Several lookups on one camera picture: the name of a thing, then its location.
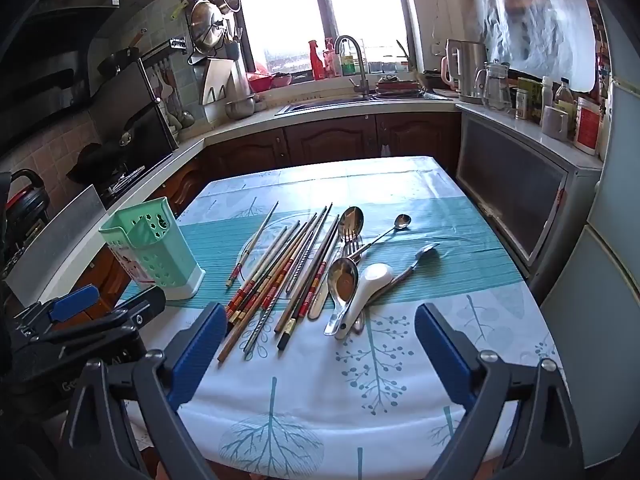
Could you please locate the green plastic utensil holder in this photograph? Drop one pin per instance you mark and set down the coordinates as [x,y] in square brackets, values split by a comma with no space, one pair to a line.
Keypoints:
[150,260]

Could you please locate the black range hood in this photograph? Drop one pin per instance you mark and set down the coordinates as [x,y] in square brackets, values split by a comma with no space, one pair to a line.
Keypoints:
[40,75]

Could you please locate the gas stove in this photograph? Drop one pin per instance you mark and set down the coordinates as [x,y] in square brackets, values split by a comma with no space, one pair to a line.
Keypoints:
[122,182]

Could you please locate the green box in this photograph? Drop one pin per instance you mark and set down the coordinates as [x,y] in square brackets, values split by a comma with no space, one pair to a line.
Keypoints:
[534,100]

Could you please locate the white bottle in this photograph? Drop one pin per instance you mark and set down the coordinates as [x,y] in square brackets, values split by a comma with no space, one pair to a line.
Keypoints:
[547,92]

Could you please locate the white mug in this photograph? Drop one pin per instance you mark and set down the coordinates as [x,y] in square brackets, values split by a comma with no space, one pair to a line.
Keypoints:
[554,122]

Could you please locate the steel sink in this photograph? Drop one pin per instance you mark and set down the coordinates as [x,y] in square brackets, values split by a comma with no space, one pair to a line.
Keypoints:
[320,105]

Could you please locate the pink bowl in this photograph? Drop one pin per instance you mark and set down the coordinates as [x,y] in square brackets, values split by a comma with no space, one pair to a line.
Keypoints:
[282,79]

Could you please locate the printed teal tablecloth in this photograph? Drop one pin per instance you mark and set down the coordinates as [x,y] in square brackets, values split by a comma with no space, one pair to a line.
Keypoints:
[310,410]

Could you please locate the stack of brown dishes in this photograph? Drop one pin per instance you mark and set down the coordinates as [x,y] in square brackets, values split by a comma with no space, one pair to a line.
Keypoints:
[397,89]

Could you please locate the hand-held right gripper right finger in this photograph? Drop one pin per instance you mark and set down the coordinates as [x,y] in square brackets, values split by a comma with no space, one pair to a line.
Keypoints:
[445,355]

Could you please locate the steel electric kettle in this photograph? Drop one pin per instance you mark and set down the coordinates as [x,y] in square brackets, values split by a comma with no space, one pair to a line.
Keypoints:
[470,70]

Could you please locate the green dish soap bottle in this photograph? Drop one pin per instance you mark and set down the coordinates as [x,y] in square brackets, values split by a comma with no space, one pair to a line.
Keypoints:
[348,62]

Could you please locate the grey metal panel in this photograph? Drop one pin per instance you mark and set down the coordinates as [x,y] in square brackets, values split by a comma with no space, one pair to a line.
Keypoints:
[60,240]

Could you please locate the steel faucet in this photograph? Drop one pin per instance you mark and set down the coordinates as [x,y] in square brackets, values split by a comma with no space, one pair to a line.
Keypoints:
[364,80]

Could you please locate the hanging white spatula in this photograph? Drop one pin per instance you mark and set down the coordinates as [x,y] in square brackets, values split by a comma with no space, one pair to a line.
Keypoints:
[166,90]

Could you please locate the white ceramic spoon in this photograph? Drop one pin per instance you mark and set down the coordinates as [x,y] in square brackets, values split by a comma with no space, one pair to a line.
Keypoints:
[374,280]

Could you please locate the row of glass cups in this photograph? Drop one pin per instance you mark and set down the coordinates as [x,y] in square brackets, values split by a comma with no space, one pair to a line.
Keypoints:
[387,66]

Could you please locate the black red electric baking pan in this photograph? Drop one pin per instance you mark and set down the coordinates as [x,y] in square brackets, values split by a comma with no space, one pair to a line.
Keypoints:
[30,210]

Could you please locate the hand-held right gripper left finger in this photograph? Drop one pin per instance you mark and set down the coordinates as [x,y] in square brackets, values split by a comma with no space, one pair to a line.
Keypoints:
[200,350]

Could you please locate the pink bottle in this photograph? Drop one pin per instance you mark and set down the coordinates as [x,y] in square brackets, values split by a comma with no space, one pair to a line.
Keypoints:
[330,62]

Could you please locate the red label white jar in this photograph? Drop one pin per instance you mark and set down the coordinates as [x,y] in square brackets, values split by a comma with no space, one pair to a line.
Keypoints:
[588,125]

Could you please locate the wall utensil rail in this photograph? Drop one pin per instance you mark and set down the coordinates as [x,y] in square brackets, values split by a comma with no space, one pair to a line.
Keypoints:
[172,42]

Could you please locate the black splash guard panel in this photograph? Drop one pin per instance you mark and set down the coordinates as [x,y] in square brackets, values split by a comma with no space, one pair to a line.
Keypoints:
[135,110]

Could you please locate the large steel basin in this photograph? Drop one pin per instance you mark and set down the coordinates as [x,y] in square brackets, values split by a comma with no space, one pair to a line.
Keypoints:
[205,27]

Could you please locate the window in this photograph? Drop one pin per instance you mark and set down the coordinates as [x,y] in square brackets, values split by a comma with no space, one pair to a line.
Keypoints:
[280,10]

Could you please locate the crinkled white plastic sheet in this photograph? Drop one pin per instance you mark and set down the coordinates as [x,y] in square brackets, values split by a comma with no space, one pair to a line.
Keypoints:
[540,20]

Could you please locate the pale cutting board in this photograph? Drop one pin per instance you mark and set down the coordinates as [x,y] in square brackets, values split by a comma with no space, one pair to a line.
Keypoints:
[217,80]

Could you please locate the clear plastic bottle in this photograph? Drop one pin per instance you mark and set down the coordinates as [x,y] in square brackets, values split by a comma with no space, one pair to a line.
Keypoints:
[565,100]

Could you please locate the metal fork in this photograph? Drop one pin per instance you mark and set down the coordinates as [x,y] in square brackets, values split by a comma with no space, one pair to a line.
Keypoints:
[352,249]

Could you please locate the pale grey refrigerator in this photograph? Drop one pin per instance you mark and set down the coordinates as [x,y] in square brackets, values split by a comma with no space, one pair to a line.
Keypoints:
[615,260]

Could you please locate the glass pitcher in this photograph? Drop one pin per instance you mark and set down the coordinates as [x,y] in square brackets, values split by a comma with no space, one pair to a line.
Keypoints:
[496,90]

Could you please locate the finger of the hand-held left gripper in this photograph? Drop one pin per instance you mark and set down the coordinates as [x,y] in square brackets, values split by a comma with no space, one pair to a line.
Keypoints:
[135,310]
[75,302]

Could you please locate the red bowl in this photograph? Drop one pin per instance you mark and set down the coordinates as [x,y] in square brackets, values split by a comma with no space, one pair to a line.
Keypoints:
[260,82]

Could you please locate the steel mixing bowl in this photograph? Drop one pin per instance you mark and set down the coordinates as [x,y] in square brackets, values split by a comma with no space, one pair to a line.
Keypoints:
[240,108]

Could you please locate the black wok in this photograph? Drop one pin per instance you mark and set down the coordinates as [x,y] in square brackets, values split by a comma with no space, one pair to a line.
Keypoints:
[97,162]

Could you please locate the wide metal soup spoon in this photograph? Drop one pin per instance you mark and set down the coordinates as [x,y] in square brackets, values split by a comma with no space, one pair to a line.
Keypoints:
[342,277]

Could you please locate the red spray bottle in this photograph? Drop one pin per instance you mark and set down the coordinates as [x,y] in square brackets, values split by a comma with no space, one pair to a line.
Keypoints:
[317,62]

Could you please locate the pile of mixed chopsticks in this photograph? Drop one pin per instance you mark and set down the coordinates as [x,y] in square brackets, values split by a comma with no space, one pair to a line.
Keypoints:
[287,265]

